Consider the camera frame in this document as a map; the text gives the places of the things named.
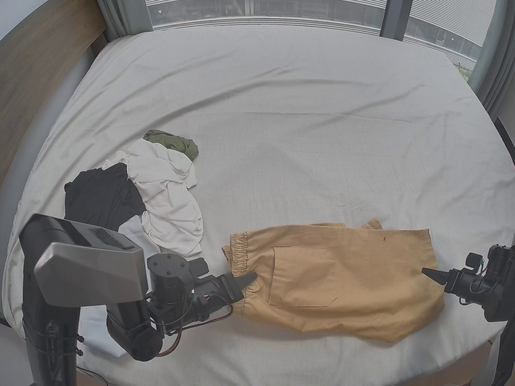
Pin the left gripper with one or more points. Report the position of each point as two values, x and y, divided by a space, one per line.
217 292

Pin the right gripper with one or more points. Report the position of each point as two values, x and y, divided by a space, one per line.
462 283

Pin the tan shorts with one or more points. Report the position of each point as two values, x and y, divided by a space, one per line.
362 280

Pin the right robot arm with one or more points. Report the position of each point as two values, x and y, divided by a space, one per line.
499 288

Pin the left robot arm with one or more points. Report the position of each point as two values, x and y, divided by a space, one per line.
88 271

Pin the bed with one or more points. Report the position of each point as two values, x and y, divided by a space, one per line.
281 95

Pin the white garment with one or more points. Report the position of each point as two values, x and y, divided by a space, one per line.
169 203

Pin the green garment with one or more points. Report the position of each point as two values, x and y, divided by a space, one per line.
173 141

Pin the pale grey garment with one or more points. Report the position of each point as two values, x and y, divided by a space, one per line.
94 328

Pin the black garment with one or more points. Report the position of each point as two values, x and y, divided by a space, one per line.
100 199

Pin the blue-green curtain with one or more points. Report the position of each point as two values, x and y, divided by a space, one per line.
495 34
120 2

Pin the window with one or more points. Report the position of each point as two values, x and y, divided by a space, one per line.
281 6

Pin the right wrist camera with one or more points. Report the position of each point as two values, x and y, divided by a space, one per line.
474 262

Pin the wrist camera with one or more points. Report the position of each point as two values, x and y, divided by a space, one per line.
198 266
474 262

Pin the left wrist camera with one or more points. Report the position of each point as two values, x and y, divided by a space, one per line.
198 266

